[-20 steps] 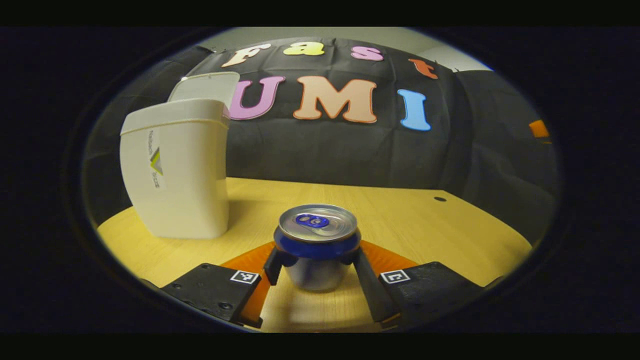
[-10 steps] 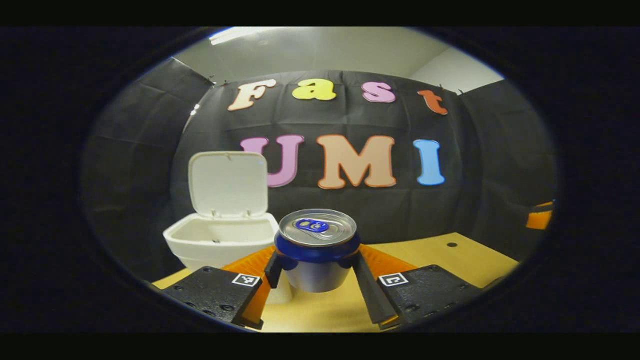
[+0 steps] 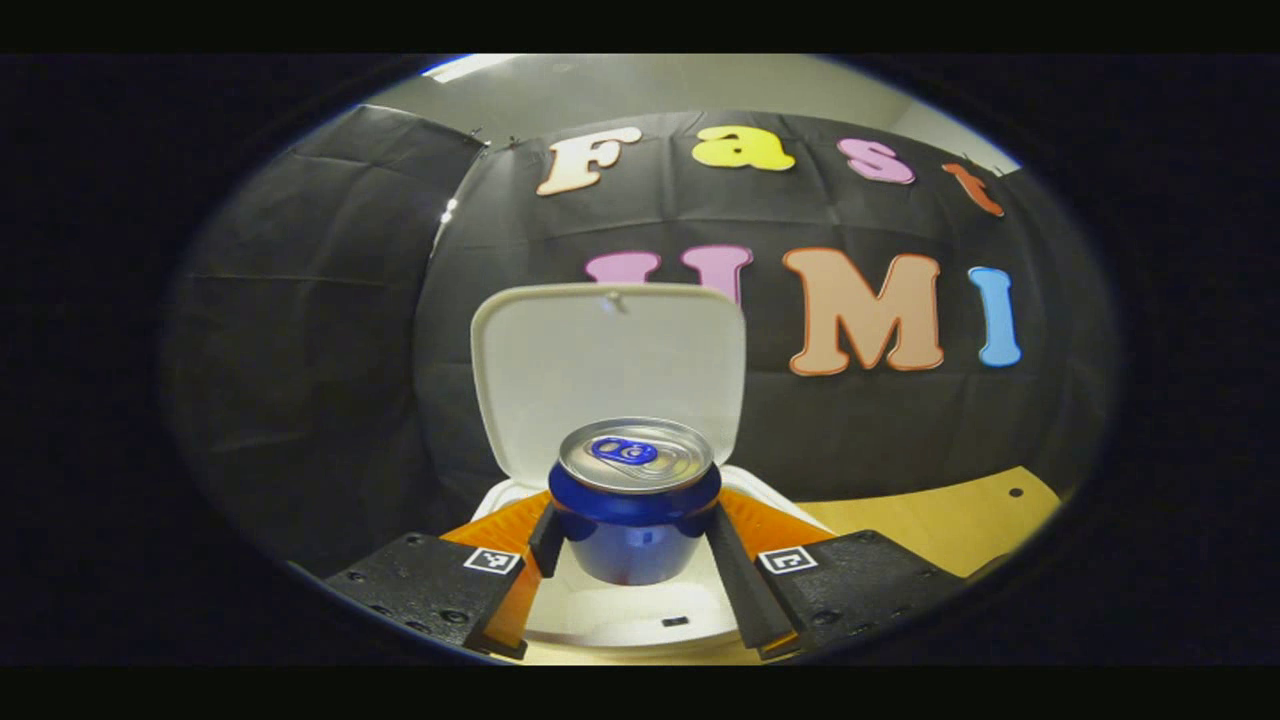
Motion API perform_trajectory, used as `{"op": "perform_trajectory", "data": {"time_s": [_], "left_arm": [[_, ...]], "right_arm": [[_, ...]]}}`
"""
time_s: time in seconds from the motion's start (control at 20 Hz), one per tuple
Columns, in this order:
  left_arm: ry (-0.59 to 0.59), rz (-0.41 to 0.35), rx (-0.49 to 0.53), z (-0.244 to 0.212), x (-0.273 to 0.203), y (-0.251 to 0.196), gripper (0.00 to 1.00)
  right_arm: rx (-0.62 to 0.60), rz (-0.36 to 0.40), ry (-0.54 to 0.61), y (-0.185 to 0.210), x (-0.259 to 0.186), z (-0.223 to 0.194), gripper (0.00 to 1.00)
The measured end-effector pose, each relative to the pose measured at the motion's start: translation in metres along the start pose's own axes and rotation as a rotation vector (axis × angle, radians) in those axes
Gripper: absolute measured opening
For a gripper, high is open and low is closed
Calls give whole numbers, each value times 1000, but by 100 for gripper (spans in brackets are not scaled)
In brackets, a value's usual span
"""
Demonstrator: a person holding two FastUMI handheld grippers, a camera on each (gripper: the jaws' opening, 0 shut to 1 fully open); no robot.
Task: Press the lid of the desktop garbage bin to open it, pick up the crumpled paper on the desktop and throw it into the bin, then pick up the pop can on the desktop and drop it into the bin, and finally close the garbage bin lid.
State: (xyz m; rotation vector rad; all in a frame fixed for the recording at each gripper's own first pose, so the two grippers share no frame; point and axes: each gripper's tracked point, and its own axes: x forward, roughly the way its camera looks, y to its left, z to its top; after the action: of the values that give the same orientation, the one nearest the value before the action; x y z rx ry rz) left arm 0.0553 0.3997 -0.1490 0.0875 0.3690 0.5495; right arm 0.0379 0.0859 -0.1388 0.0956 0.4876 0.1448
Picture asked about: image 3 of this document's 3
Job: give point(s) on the white desktop garbage bin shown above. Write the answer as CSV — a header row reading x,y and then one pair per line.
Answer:
x,y
600,360

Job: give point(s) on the black backdrop cloth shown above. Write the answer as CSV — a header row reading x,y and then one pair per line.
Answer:
x,y
330,330

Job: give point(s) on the wooden desktop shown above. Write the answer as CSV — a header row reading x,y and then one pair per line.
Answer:
x,y
900,530

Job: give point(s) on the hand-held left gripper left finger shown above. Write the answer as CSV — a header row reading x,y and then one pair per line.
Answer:
x,y
545,545

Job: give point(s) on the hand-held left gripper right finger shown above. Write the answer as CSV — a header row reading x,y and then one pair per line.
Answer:
x,y
745,590

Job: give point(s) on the blue pop can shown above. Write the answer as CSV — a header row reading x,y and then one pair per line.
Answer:
x,y
635,540

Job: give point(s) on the ceiling light panel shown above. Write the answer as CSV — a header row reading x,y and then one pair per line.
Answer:
x,y
465,67

